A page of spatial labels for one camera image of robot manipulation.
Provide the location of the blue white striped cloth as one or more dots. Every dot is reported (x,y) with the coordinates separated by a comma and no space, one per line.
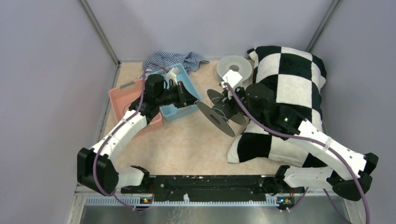
(190,61)

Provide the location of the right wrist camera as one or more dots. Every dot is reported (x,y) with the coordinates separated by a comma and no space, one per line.
(233,78)

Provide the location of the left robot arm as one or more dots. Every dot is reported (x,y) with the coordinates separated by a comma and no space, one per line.
(95,165)

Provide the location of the blue perforated plastic basket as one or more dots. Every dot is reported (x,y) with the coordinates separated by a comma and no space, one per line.
(174,93)

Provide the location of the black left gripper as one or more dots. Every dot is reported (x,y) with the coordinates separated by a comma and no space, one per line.
(185,99)

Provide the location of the grey cable spool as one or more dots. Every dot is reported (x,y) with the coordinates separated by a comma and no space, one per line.
(235,63)

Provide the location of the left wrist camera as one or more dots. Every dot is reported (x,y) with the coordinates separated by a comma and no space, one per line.
(172,76)

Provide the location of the black white checkered pillow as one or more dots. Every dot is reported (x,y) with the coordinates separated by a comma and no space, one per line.
(296,78)

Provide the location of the pink perforated plastic basket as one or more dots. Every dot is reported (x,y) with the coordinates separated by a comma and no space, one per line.
(121,98)

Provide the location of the black cable spool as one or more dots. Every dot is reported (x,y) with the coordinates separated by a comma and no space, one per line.
(217,113)

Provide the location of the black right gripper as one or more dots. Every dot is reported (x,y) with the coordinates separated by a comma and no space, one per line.
(228,98)

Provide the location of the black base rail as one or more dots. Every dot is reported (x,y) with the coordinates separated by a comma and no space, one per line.
(210,188)

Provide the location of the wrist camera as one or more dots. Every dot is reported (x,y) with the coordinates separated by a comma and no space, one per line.
(172,76)
(233,78)

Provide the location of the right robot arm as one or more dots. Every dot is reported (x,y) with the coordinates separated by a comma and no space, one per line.
(347,173)

